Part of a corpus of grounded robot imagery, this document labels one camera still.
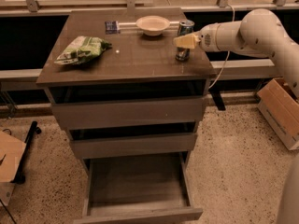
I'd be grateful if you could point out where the open bottom grey drawer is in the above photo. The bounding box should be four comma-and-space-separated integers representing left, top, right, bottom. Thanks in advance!
73, 153, 203, 224

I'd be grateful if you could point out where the small blue packet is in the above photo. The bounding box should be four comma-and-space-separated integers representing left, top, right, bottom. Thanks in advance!
105, 21, 121, 35

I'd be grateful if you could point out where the white power cable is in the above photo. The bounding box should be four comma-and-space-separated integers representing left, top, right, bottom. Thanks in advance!
207, 3, 236, 91

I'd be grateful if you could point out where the green chip bag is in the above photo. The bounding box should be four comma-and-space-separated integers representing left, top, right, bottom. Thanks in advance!
55, 35, 112, 65

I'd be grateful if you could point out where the top grey drawer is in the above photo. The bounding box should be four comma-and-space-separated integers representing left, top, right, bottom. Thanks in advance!
52, 97, 206, 130

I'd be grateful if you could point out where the redbull can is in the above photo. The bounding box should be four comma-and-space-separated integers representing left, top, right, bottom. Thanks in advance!
176, 20, 194, 62

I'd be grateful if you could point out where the black stand leg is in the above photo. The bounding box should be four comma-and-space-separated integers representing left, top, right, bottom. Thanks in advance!
12, 121, 41, 184

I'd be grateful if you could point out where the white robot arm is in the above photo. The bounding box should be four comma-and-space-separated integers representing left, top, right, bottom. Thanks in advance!
174, 8, 299, 224

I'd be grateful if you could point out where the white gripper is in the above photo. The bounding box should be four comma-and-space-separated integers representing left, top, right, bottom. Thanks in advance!
173, 23, 219, 52

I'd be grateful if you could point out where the middle grey drawer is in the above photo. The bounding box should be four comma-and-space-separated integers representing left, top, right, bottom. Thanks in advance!
70, 133, 197, 159

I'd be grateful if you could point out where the grey drawer cabinet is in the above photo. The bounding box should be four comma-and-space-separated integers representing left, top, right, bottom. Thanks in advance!
36, 7, 218, 224

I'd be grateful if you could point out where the cardboard box right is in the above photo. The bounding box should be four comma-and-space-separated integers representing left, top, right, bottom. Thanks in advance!
258, 78, 299, 150

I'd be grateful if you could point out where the white bowl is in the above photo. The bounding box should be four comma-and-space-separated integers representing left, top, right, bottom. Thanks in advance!
135, 16, 170, 36

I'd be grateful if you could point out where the black bracket under rail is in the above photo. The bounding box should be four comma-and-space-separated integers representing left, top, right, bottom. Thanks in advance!
209, 88, 226, 111

